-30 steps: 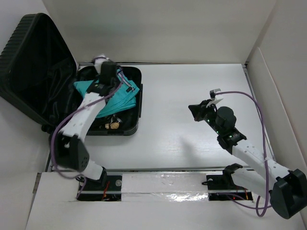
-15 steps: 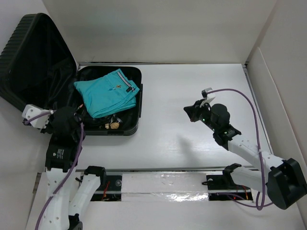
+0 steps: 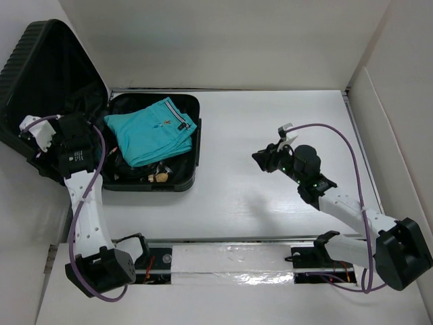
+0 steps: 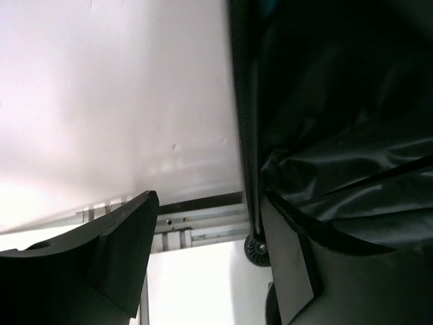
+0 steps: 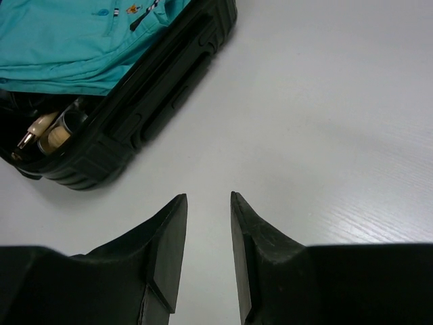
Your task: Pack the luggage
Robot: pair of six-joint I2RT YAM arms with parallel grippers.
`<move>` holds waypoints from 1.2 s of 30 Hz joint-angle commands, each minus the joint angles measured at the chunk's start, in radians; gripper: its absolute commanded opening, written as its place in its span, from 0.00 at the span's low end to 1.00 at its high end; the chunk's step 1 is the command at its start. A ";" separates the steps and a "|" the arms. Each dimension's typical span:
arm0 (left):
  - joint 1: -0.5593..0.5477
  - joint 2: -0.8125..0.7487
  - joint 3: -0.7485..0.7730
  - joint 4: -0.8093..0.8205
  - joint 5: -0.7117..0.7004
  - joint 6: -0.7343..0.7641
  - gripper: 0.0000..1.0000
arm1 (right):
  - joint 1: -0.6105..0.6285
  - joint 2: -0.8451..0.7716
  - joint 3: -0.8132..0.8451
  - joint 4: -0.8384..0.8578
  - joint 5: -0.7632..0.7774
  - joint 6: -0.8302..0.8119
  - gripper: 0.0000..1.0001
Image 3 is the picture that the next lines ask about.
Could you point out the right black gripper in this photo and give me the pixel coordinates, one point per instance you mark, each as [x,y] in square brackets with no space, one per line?
[266,158]

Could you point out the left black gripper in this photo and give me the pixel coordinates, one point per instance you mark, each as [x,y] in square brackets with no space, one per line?
[58,137]

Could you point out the black hard-shell suitcase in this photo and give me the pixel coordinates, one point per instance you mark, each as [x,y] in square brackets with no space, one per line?
[50,73]

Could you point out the turquoise shorts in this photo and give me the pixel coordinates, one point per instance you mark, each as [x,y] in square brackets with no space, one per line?
[152,134]

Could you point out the round beige powder compact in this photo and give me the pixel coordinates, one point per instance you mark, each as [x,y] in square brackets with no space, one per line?
[162,177]

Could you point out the black wired headphones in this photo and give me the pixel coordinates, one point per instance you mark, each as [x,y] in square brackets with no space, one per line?
[121,170]

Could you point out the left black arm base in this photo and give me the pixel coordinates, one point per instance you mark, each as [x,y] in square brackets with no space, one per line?
[156,269]

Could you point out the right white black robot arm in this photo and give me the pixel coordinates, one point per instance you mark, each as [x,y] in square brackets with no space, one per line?
[394,250]

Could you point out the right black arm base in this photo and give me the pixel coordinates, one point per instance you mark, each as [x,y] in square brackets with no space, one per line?
[309,269]

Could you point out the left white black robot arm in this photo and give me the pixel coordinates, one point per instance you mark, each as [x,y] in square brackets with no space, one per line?
[99,266]

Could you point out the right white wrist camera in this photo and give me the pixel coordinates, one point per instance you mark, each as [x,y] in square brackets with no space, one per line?
[287,136]

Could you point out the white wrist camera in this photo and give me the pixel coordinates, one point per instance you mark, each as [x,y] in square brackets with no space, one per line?
[39,129]
[287,136]

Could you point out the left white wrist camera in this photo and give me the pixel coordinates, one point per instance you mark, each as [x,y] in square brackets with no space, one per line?
[39,129]

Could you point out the silver aluminium rail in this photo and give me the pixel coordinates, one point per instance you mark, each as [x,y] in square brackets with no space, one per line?
[242,240]

